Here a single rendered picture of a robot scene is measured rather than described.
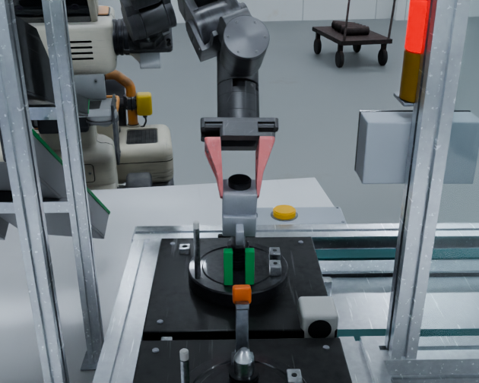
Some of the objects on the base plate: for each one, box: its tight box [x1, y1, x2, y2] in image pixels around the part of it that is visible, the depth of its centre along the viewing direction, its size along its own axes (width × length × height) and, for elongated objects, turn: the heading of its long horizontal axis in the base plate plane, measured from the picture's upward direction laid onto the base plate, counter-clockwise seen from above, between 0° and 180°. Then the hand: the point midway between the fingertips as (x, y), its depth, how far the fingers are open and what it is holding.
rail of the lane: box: [132, 223, 399, 249], centre depth 101 cm, size 6×89×11 cm, turn 91°
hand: (239, 191), depth 79 cm, fingers closed on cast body, 4 cm apart
